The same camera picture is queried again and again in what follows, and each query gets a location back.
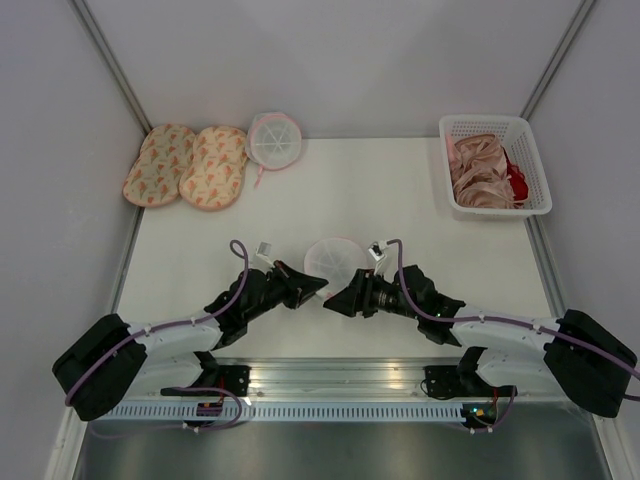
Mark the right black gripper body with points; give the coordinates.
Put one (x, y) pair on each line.
(376, 293)

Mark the white plastic basket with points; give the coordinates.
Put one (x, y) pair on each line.
(516, 137)

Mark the right floral peach laundry bag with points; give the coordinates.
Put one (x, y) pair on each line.
(215, 178)

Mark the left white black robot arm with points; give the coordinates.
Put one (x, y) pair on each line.
(114, 359)

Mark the white pink mesh laundry bag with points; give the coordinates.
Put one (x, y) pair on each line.
(336, 260)

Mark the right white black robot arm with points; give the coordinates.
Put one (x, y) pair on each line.
(572, 355)

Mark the white slotted cable duct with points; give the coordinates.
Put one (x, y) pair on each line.
(445, 412)

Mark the floral peach laundry bag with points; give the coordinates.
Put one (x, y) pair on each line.
(215, 178)
(165, 154)

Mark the pink bras pile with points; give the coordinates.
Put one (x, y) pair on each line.
(479, 172)

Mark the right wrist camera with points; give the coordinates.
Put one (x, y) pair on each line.
(378, 252)

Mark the red bra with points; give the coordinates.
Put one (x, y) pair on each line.
(517, 181)

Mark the aluminium frame post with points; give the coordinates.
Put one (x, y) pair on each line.
(569, 37)
(97, 37)

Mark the right aluminium frame post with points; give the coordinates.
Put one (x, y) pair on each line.
(569, 37)

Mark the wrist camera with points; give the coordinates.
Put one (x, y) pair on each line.
(378, 252)
(262, 253)

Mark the left floral peach laundry bag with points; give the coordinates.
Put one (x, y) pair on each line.
(165, 154)

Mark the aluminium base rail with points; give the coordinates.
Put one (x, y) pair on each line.
(273, 380)

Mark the left aluminium frame post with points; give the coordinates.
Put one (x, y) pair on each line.
(97, 37)

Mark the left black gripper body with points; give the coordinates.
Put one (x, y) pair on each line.
(281, 286)

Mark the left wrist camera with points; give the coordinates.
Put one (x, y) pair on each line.
(262, 253)

